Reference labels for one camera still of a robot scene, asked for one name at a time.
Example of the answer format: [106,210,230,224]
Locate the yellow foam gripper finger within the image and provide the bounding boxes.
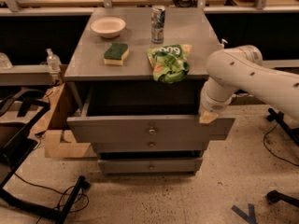
[199,110,219,124]

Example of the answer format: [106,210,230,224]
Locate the grey top drawer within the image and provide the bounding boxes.
[67,89,234,148]

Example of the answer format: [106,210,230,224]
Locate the grey drawer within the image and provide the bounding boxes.
[92,140,208,153]
[67,89,234,148]
[97,158,203,175]

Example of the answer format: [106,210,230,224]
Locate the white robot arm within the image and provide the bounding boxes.
[199,45,299,124]

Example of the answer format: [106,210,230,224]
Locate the grey drawer cabinet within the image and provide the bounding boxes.
[63,6,236,175]

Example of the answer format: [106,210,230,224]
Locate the grey middle drawer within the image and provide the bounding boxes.
[92,140,208,153]

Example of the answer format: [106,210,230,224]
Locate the grey bottom drawer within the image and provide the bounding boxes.
[97,158,203,175]

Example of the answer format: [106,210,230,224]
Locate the green chip bag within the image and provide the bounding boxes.
[147,44,192,84]

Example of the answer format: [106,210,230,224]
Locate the small white pump bottle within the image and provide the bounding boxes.
[221,38,228,49]

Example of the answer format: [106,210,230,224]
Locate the black chair base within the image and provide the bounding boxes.
[266,108,299,207]

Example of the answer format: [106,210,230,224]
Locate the green yellow sponge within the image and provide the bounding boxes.
[104,43,129,65]

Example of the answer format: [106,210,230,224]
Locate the tall drink can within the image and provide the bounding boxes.
[151,6,165,43]

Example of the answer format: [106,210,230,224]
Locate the white bowl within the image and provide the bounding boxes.
[91,17,126,38]

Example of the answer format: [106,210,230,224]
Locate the cardboard box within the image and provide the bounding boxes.
[31,82,96,159]

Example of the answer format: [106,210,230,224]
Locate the clear pump bottle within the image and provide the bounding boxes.
[46,49,62,72]

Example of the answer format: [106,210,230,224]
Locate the black metal stand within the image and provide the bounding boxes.
[0,88,90,224]

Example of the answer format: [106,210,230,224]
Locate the black cable right floor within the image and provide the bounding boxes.
[262,123,299,168]

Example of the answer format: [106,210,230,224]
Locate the black floor cable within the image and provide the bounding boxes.
[12,173,90,224]

